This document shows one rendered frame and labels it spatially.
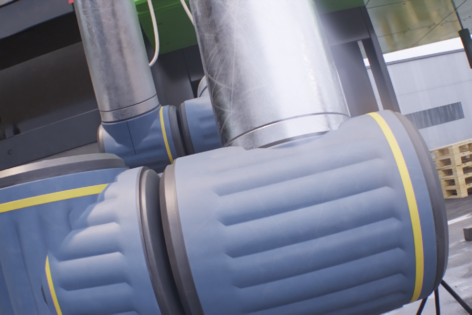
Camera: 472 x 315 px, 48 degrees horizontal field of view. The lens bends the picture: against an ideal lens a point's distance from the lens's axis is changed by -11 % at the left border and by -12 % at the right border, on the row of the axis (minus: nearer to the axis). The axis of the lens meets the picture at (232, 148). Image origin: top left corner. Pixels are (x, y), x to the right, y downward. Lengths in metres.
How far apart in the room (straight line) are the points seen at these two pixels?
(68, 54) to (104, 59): 1.23
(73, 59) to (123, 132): 1.22
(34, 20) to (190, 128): 0.79
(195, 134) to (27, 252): 0.49
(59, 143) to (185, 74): 0.48
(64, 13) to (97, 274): 1.15
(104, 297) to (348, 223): 0.21
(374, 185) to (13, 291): 0.33
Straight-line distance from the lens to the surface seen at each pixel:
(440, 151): 8.13
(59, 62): 2.16
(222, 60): 0.57
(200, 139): 0.94
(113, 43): 0.92
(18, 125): 2.17
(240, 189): 0.49
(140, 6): 1.48
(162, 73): 1.94
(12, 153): 2.04
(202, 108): 0.95
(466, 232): 4.36
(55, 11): 1.59
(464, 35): 2.61
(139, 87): 0.94
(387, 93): 2.00
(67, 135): 1.97
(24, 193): 0.51
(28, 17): 1.61
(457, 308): 2.67
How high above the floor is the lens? 0.77
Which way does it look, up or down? 4 degrees up
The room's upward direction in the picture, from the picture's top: 13 degrees counter-clockwise
